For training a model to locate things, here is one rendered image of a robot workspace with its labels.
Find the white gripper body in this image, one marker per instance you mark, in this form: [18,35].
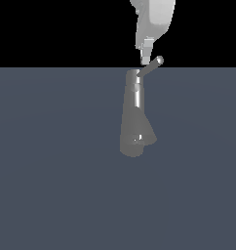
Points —
[146,31]

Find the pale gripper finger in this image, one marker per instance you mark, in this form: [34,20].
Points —
[146,50]

